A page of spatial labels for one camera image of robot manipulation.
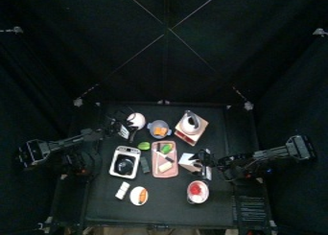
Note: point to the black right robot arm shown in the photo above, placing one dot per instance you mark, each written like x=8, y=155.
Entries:
x=273, y=154

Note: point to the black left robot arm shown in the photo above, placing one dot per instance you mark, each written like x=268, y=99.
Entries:
x=64, y=143

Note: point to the green toy starfruit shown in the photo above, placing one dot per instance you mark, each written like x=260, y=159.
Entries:
x=166, y=148

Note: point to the white and pink toy box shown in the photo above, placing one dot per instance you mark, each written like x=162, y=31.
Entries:
x=186, y=159

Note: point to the green toy lime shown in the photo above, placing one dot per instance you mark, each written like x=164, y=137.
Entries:
x=144, y=145

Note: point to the red toy berry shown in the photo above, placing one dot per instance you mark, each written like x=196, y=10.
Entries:
x=194, y=189

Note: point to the pink cutting board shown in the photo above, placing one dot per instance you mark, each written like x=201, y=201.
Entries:
x=170, y=171

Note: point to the blue-grey toy pot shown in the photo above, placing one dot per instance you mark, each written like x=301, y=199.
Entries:
x=158, y=129

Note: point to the orange toy food piece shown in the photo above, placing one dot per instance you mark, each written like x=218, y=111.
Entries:
x=160, y=131

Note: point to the white round bowl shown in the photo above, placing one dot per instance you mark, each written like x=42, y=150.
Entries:
x=197, y=194

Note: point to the pale yellow toy cheese slice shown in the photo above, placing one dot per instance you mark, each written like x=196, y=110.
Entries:
x=164, y=167

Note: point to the white toy cooker black pot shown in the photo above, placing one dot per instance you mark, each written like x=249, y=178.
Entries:
x=124, y=162

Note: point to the dark grey toy block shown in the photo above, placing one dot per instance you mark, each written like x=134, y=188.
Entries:
x=145, y=164

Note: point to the orange toy salmon slice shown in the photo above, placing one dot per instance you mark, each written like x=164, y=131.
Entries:
x=142, y=196

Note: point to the white oval plate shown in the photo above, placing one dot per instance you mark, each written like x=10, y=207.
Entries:
x=134, y=195

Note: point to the small white toy box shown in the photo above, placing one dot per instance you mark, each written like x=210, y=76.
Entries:
x=122, y=191

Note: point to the silver frame corner bracket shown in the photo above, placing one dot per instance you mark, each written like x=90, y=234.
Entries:
x=16, y=30
x=318, y=31
x=248, y=105
x=77, y=102
x=162, y=102

